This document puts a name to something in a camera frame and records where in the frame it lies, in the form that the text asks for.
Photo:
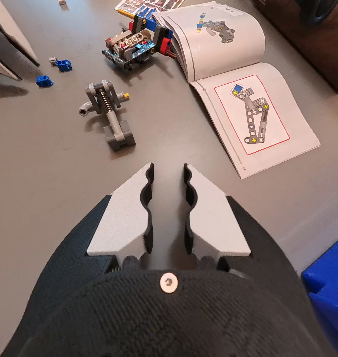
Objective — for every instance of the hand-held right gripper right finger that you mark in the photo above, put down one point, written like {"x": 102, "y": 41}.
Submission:
{"x": 216, "y": 223}

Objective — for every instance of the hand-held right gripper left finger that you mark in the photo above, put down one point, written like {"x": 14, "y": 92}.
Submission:
{"x": 118, "y": 223}

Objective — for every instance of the grey lego shock absorber assembly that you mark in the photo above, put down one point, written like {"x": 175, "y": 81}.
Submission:
{"x": 113, "y": 120}

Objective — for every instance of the blue lego connector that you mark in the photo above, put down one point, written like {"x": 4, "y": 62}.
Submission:
{"x": 63, "y": 65}
{"x": 45, "y": 81}

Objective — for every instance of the open lego instruction booklet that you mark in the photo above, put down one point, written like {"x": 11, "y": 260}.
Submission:
{"x": 241, "y": 50}

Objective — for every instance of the small grey lego piece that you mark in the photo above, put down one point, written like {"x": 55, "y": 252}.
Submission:
{"x": 53, "y": 60}

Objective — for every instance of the multicoloured lego chassis assembly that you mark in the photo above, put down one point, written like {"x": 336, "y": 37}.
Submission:
{"x": 132, "y": 46}

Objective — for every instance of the blue plastic bin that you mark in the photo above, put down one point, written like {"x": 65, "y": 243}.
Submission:
{"x": 330, "y": 292}

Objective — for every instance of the dark brown wooden furniture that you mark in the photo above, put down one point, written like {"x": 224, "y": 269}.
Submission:
{"x": 319, "y": 50}

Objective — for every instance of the colourful sticker sheet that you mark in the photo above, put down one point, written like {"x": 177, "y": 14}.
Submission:
{"x": 146, "y": 5}

